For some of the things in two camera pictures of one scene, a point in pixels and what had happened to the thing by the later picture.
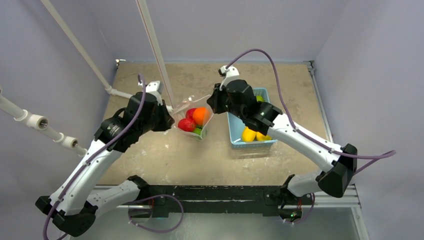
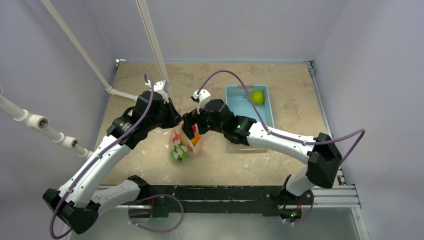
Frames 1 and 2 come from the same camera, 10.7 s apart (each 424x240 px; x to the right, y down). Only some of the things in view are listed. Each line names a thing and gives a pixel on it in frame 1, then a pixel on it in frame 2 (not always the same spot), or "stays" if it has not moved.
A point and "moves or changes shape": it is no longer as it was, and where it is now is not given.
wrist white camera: x=232 y=73 to x=201 y=99
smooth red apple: x=189 y=113 moves or changes shape
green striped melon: x=198 y=130 moves or changes shape
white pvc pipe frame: x=38 y=123 stays
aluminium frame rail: x=349 y=198 stays
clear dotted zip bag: x=194 y=116 moves or changes shape
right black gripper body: x=216 y=101 to x=195 y=117
